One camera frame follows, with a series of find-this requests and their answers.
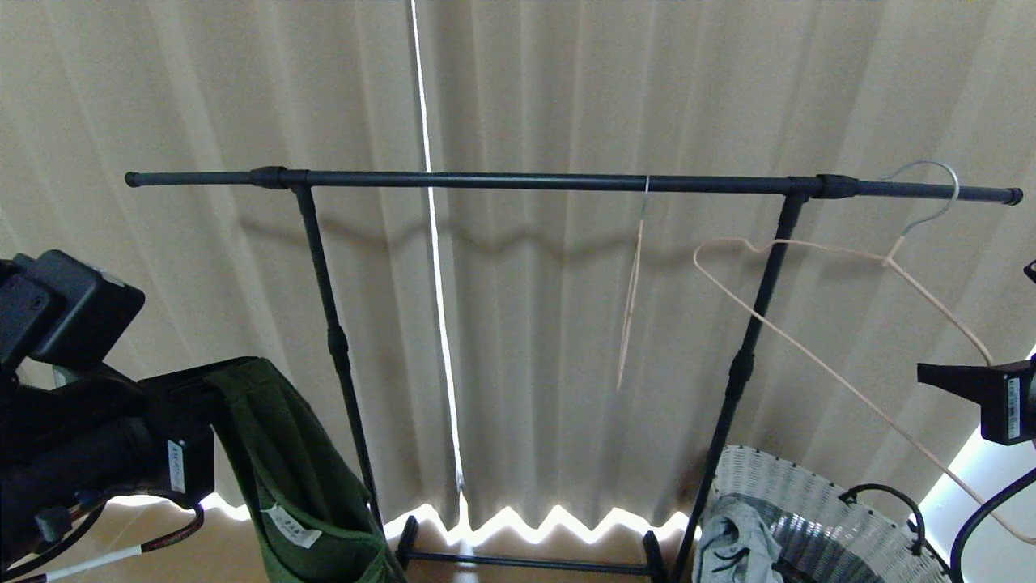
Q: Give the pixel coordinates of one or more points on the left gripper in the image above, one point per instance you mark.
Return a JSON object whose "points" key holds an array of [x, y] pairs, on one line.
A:
{"points": [[97, 461]]}

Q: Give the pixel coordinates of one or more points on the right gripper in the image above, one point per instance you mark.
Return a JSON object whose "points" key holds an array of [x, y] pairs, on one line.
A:
{"points": [[1008, 401]]}

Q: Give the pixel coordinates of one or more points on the pink clothes hanger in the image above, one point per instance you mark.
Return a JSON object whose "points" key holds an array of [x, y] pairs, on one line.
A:
{"points": [[894, 256], [633, 279]]}

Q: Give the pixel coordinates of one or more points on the green long-sleeved shirt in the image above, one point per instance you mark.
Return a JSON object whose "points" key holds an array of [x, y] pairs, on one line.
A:
{"points": [[283, 453]]}

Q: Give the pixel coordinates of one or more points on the pale grey shorts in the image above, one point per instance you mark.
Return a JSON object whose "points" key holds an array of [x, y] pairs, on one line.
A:
{"points": [[736, 534]]}

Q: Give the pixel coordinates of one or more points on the white laundry basket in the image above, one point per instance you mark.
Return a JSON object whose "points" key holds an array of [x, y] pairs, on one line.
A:
{"points": [[809, 502]]}

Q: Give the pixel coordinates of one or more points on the black clothes rack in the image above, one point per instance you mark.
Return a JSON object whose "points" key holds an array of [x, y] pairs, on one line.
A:
{"points": [[486, 180]]}

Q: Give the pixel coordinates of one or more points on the beige curtain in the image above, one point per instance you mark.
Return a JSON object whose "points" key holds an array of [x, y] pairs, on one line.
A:
{"points": [[566, 81]]}

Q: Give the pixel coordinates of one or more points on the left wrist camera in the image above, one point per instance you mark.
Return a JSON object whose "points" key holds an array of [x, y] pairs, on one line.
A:
{"points": [[73, 308]]}

